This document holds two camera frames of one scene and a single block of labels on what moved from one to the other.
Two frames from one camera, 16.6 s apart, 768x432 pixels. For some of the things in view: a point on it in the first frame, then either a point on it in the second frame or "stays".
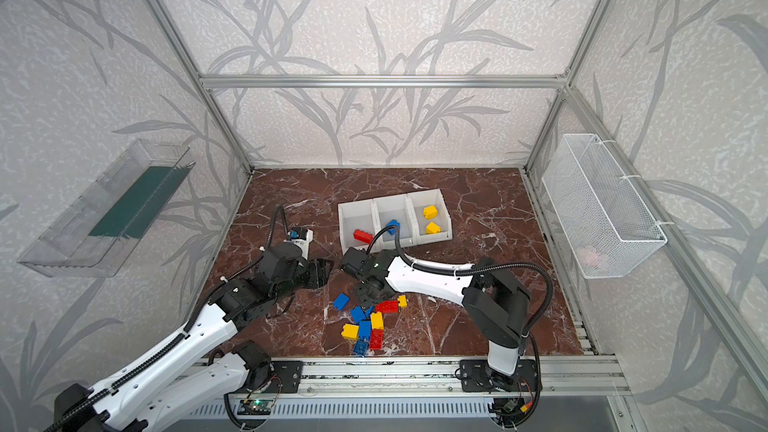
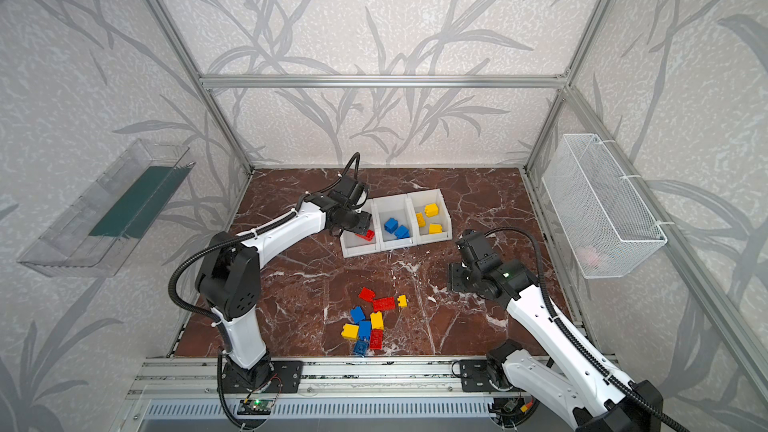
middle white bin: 400,208 stays
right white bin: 430,216 stays
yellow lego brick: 377,321 stays
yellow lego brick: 430,212 stays
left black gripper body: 309,273 → 359,222
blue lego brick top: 395,223 stays
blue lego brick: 341,301 → 402,232
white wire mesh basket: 606,226 stays
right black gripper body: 363,270 → 459,279
